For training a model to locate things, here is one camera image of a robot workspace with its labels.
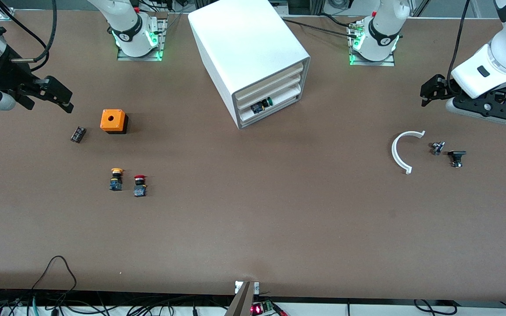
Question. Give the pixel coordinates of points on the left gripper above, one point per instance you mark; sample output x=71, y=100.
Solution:
x=442, y=87

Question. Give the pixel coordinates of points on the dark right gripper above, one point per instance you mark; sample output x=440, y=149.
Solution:
x=10, y=78

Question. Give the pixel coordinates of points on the green push button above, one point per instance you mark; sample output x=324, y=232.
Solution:
x=259, y=106

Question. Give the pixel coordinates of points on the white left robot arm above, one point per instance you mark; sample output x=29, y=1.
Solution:
x=384, y=26

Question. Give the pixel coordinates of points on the black button part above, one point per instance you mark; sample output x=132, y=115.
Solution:
x=456, y=154

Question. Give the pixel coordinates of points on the yellow push button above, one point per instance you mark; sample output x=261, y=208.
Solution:
x=116, y=182

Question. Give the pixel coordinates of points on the red push button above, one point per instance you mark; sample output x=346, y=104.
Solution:
x=139, y=189

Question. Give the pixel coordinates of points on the small black terminal block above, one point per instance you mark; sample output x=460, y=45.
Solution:
x=78, y=134

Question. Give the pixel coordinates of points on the small grey metal part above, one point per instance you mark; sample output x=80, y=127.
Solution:
x=436, y=148

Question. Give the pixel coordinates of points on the white curved plastic piece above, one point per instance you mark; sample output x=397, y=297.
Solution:
x=394, y=151

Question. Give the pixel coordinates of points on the circuit board with red LED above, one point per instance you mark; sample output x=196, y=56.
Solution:
x=257, y=309

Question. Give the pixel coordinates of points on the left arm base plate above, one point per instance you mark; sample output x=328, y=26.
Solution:
x=376, y=64

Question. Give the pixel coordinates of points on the orange button enclosure box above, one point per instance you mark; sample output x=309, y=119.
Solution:
x=112, y=120

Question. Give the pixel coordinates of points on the aluminium frame post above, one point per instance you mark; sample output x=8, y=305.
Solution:
x=6, y=14

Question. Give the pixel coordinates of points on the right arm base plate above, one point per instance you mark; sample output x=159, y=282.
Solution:
x=162, y=44

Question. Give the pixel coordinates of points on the white mount bracket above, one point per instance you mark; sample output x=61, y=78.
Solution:
x=256, y=287

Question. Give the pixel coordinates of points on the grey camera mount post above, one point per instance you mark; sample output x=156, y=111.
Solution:
x=242, y=303

